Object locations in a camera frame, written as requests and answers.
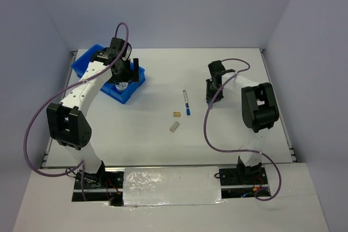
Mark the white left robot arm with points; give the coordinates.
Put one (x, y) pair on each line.
(67, 120)

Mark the white rectangular eraser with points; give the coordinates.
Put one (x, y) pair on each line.
(174, 126)

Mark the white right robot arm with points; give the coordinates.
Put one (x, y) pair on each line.
(259, 112)

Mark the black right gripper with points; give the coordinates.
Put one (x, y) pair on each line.
(209, 94)

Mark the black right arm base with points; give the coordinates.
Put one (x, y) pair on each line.
(242, 176)

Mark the blue white marker pen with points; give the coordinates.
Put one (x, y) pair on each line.
(186, 101)

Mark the small tan eraser block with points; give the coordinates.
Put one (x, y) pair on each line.
(176, 114)

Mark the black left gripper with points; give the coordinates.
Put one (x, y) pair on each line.
(131, 75)

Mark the silver foil covered panel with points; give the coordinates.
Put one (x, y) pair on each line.
(171, 186)

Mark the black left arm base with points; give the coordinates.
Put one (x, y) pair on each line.
(109, 187)

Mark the round blue tape roll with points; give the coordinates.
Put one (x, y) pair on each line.
(121, 86)

